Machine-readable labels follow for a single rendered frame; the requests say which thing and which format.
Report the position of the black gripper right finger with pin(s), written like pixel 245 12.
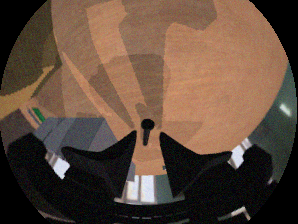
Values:
pixel 184 166

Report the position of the black metal pin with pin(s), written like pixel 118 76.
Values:
pixel 146 125

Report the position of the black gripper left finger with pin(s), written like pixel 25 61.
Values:
pixel 112 163

